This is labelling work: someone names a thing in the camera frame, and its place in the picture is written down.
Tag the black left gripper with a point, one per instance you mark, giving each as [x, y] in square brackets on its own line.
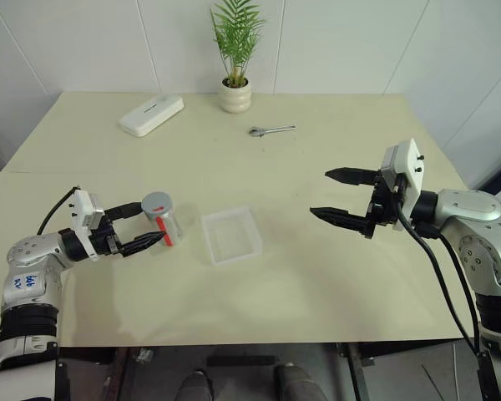
[104, 242]

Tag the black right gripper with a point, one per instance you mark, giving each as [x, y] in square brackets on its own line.
[380, 204]

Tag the grey round jar lid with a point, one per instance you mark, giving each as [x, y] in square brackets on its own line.
[155, 202]

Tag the clear plastic jar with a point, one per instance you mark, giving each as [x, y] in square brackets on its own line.
[173, 225]

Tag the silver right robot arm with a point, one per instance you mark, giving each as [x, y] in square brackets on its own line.
[472, 209]

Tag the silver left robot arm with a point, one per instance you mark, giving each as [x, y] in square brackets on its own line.
[29, 250]

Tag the clear plastic box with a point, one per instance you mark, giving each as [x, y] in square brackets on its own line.
[229, 234]

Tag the silver adjustable wrench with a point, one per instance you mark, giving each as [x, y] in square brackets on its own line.
[275, 128]

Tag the white rectangular case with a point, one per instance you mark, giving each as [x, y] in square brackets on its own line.
[150, 115]

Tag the cream ribbed plant pot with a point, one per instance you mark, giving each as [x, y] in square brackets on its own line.
[234, 100]

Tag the green leafy plant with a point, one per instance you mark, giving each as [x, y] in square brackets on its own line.
[236, 71]

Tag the black flat bar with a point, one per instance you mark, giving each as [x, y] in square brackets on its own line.
[240, 360]

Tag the dark rounded shape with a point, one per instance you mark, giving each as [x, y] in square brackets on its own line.
[292, 384]
[196, 386]

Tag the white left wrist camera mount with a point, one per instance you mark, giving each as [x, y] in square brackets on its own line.
[81, 209]

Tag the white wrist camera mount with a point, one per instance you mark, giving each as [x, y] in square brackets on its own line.
[81, 209]
[411, 167]

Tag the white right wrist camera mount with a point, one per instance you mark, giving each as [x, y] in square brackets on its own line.
[411, 167]

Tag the small silver bracket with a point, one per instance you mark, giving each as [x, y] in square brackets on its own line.
[145, 355]

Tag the black metal table frame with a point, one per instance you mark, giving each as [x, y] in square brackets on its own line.
[357, 376]

